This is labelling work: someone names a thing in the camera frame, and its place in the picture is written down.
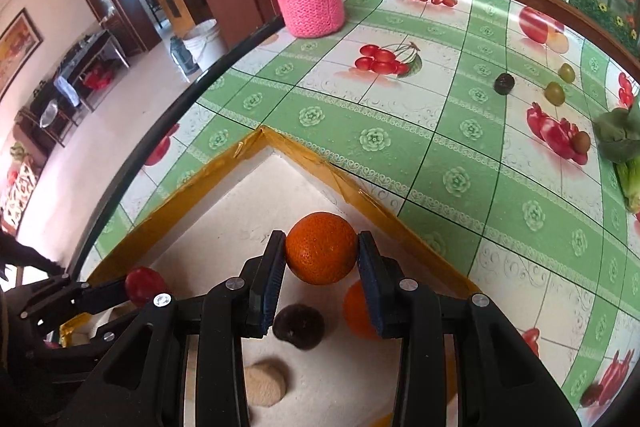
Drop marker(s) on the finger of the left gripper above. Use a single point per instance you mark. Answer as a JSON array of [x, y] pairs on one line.
[[59, 299]]

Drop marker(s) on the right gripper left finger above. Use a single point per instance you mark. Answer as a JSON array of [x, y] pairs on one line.
[[264, 276]]

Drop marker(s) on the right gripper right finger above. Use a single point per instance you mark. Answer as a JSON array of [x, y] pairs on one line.
[[378, 280]]

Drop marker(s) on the large orange mandarin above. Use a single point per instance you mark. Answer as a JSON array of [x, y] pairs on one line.
[[356, 313]]

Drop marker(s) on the red tomato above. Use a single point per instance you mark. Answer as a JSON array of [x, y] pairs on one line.
[[143, 284]]

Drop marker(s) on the beige sugarcane chunk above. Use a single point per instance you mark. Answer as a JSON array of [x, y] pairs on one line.
[[266, 383]]

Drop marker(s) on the dark plum upper tray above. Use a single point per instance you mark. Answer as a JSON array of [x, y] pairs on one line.
[[300, 325]]

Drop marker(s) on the white foam tray yellow tape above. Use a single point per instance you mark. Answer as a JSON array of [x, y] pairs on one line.
[[426, 363]]

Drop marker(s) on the dark small fruit far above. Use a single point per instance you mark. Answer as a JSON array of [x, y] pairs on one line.
[[504, 83]]

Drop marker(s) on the brownish olive fruit near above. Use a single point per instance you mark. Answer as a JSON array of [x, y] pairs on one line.
[[581, 142]]

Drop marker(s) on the white plastic bucket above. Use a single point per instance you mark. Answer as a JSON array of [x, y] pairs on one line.
[[205, 43]]

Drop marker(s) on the dark glass jug on floor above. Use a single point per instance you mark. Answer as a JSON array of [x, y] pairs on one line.
[[182, 56]]

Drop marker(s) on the green olive fruit middle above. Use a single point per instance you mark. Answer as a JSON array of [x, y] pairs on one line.
[[554, 94]]

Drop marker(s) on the green olive fruit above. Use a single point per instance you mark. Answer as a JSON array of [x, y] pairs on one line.
[[566, 73], [554, 94]]

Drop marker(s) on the green olive fruit far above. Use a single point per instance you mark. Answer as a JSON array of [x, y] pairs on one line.
[[566, 73]]

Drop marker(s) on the green leafy bok choy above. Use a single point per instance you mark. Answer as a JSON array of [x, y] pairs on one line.
[[617, 134]]

